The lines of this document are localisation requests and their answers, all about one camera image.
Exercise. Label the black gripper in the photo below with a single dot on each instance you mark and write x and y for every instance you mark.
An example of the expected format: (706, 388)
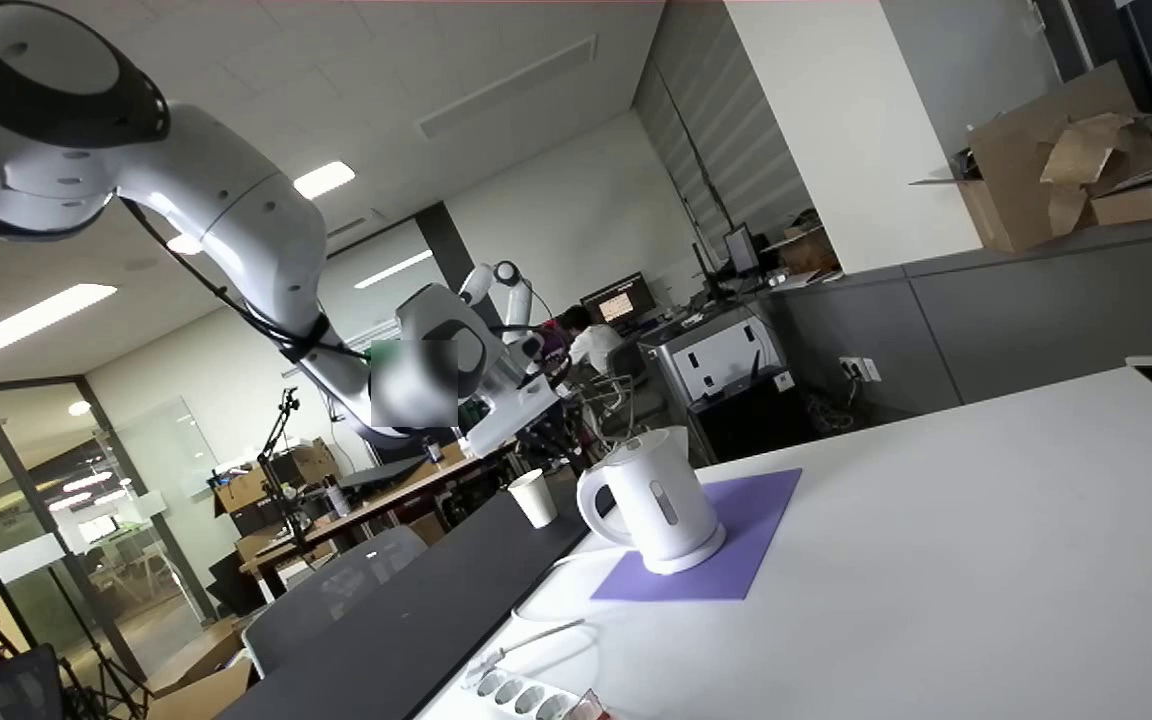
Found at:
(572, 430)

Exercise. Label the white power strip orange switch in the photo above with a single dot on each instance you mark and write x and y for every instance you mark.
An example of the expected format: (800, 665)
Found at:
(538, 701)

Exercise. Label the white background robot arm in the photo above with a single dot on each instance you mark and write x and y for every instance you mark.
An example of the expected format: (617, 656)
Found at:
(510, 298)

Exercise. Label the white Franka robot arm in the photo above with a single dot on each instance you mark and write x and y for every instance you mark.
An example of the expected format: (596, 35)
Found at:
(230, 212)

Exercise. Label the white paper cup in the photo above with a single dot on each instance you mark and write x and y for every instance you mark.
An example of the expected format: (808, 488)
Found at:
(533, 496)

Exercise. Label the white electric kettle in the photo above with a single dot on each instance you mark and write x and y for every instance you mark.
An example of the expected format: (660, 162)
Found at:
(660, 504)

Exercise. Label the white cabinet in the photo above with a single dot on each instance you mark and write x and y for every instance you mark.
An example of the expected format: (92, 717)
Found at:
(720, 354)

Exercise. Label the purple mat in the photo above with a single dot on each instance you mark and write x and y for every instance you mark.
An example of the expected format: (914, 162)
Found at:
(751, 535)

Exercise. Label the wooden desk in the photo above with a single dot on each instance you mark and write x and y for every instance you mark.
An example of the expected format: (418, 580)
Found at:
(338, 515)

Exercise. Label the grey window blind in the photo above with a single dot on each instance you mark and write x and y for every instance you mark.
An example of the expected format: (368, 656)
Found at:
(720, 122)

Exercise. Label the ceiling light panel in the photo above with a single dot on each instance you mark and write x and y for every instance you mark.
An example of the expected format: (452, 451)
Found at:
(326, 178)
(18, 327)

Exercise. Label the cardboard box on floor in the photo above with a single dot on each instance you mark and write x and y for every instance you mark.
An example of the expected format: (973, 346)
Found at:
(202, 680)

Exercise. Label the open cardboard box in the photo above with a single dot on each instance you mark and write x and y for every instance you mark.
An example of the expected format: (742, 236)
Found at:
(1043, 162)

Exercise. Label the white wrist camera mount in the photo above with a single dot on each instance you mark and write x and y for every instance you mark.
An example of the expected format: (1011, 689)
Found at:
(517, 408)

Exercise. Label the white wall outlet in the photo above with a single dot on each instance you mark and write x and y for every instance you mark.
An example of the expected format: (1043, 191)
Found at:
(863, 371)

